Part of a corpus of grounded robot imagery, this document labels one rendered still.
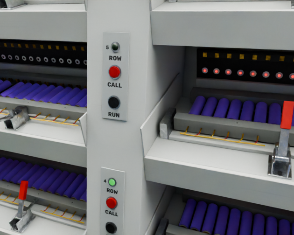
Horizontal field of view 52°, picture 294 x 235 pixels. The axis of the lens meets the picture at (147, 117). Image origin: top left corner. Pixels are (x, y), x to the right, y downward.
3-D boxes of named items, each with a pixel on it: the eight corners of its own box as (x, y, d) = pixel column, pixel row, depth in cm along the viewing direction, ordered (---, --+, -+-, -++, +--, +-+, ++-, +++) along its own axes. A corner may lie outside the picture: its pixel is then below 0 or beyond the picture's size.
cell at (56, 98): (73, 94, 62) (55, 110, 57) (66, 93, 62) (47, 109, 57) (72, 86, 61) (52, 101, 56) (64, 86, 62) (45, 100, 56)
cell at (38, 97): (57, 93, 63) (38, 107, 58) (50, 92, 64) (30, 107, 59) (55, 85, 62) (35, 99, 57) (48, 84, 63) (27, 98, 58)
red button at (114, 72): (118, 78, 41) (118, 66, 41) (108, 77, 42) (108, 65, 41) (122, 78, 42) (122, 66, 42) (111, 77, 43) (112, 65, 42)
